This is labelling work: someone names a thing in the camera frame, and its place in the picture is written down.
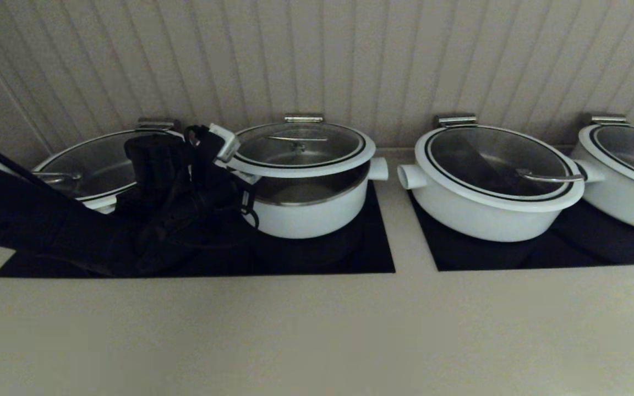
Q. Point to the black left induction plate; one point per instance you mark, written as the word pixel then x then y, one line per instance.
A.
pixel 317 256

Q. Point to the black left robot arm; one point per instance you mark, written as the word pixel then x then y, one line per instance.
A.
pixel 47 231

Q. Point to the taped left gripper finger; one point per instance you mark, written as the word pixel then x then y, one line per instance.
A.
pixel 252 181
pixel 248 171

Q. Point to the black right induction plate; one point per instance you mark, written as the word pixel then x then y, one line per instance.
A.
pixel 570 250

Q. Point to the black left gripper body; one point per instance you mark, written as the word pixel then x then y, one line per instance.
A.
pixel 207 181

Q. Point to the white pot with steel rim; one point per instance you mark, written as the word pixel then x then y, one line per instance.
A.
pixel 306 220

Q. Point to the black induction plate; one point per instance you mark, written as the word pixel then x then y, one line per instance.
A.
pixel 317 256
pixel 570 250

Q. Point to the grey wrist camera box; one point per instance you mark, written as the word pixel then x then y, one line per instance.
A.
pixel 228 144

